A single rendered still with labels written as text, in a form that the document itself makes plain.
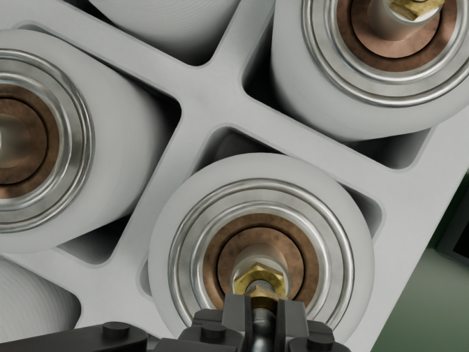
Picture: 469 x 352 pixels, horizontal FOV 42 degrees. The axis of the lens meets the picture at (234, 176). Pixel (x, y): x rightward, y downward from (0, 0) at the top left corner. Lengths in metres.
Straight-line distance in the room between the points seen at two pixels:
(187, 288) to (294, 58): 0.10
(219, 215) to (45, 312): 0.14
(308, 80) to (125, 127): 0.08
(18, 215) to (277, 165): 0.11
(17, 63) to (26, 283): 0.13
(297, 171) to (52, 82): 0.11
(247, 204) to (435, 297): 0.31
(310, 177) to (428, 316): 0.30
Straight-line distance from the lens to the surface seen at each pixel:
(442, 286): 0.53
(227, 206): 0.25
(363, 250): 0.26
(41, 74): 0.26
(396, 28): 0.24
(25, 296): 0.34
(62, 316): 0.37
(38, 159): 0.27
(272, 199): 0.25
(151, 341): 0.37
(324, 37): 0.25
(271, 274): 0.21
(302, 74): 0.25
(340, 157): 0.32
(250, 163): 0.25
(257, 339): 0.16
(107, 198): 0.27
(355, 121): 0.26
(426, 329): 0.54
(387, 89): 0.25
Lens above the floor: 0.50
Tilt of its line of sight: 87 degrees down
